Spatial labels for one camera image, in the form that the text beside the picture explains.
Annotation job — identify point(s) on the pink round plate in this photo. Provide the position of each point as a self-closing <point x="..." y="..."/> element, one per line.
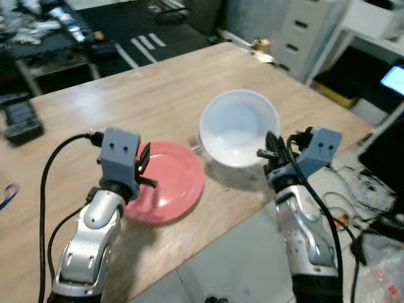
<point x="173" y="183"/>

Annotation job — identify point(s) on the white round bowl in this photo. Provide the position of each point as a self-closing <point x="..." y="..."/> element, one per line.
<point x="237" y="126"/>

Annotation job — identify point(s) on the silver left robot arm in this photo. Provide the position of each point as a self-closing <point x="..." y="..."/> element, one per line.
<point x="95" y="233"/>

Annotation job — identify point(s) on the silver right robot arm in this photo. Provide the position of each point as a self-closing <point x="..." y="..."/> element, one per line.
<point x="306" y="233"/>

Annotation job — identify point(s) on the yellow flat box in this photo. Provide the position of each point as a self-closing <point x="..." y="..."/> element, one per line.
<point x="338" y="96"/>

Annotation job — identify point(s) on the small orange floor object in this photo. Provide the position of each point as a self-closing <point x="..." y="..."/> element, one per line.
<point x="342" y="220"/>

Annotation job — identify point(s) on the small brown white object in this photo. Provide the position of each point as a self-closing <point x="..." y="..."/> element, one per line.
<point x="261" y="48"/>

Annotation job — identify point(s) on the white drawer cabinet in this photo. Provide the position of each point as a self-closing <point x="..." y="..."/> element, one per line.
<point x="309" y="31"/>

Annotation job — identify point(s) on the black flat handheld device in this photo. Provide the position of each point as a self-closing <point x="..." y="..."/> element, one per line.
<point x="22" y="121"/>

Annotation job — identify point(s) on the lit blue screen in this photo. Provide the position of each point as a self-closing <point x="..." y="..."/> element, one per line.
<point x="394" y="79"/>

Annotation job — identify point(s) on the black treadmill with white stripes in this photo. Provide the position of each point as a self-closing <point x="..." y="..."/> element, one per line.
<point x="164" y="25"/>

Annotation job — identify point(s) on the black cluttered bench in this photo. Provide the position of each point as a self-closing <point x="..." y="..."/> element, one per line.
<point x="44" y="44"/>

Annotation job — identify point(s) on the clear plastic bag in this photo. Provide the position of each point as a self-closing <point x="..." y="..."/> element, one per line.
<point x="382" y="271"/>

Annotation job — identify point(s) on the grey-blue left wrist camera mount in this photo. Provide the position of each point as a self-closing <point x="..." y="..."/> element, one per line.
<point x="120" y="154"/>

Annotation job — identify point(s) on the grey-blue wrist camera mount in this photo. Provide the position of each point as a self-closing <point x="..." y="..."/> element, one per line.
<point x="120" y="154"/>
<point x="319" y="151"/>

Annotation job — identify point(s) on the grey-blue right wrist camera mount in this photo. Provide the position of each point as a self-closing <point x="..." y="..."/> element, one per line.
<point x="319" y="151"/>

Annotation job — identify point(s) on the white frame shelf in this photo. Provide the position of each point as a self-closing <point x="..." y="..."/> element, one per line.
<point x="372" y="25"/>

